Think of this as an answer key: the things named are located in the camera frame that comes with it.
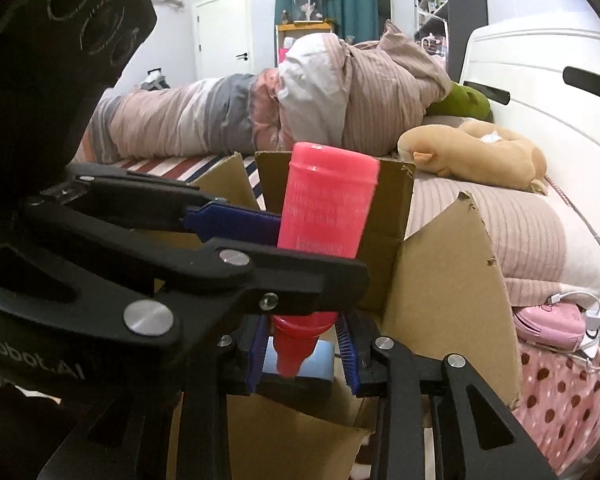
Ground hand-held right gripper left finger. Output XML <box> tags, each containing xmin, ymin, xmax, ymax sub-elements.
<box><xmin>36</xmin><ymin>314</ymin><xmax>275</xmax><ymax>480</ymax></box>

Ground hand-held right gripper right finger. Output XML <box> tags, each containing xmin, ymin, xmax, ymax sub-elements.
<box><xmin>336</xmin><ymin>312</ymin><xmax>558</xmax><ymax>480</ymax></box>

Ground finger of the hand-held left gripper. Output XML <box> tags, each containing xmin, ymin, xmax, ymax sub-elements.
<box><xmin>0</xmin><ymin>199</ymin><xmax>372</xmax><ymax>361</ymax></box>
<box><xmin>22</xmin><ymin>162</ymin><xmax>283</xmax><ymax>250</ymax></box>

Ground pink plastic bottle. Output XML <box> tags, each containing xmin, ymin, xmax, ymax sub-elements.
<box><xmin>270</xmin><ymin>142</ymin><xmax>381</xmax><ymax>379</ymax></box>

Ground brown cardboard box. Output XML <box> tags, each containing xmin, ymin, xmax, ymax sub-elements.
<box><xmin>130</xmin><ymin>150</ymin><xmax>524</xmax><ymax>480</ymax></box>

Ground small blue-grey box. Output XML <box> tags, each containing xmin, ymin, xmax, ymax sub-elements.
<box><xmin>256</xmin><ymin>337</ymin><xmax>337</xmax><ymax>402</ymax></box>

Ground red blue striped bed sheet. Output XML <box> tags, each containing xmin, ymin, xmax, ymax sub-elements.
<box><xmin>105</xmin><ymin>154</ymin><xmax>268</xmax><ymax>211</ymax></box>

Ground white door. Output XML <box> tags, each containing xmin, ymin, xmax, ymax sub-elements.
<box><xmin>192</xmin><ymin>0</ymin><xmax>254</xmax><ymax>82</ymax></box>

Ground pink grey striped duvet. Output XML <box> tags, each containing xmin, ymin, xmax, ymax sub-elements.
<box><xmin>79</xmin><ymin>20</ymin><xmax>454</xmax><ymax>164</ymax></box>

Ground pink handheld case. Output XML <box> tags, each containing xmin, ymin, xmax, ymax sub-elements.
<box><xmin>512</xmin><ymin>302</ymin><xmax>589</xmax><ymax>352</ymax></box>

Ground wooden cabinet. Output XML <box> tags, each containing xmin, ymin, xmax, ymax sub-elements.
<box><xmin>275</xmin><ymin>22</ymin><xmax>337</xmax><ymax>69</ymax></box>

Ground tan plush toy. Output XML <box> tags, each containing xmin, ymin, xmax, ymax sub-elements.
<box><xmin>397</xmin><ymin>120</ymin><xmax>551</xmax><ymax>197</ymax></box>

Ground ribbed beige pillow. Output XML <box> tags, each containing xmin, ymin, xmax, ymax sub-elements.
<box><xmin>409</xmin><ymin>164</ymin><xmax>600</xmax><ymax>308</ymax></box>

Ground pink polka dot blanket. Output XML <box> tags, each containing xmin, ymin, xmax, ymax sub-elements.
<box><xmin>511</xmin><ymin>344</ymin><xmax>600</xmax><ymax>476</ymax></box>

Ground glass display case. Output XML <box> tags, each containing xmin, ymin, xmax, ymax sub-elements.
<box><xmin>289</xmin><ymin>0</ymin><xmax>327</xmax><ymax>24</ymax></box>

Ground green pillow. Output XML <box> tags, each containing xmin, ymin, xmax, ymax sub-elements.
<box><xmin>424</xmin><ymin>82</ymin><xmax>494</xmax><ymax>124</ymax></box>

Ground white bed headboard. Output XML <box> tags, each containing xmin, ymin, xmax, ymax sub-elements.
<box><xmin>459</xmin><ymin>19</ymin><xmax>600</xmax><ymax>286</ymax></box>

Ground white charging cable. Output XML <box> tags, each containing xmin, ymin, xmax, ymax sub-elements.
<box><xmin>547</xmin><ymin>232</ymin><xmax>600</xmax><ymax>376</ymax></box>

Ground wall shelf with figurines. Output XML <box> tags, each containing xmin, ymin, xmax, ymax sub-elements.
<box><xmin>413</xmin><ymin>0</ymin><xmax>451</xmax><ymax>58</ymax></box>

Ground black bed post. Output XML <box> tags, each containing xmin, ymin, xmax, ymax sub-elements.
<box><xmin>444</xmin><ymin>0</ymin><xmax>490</xmax><ymax>86</ymax></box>

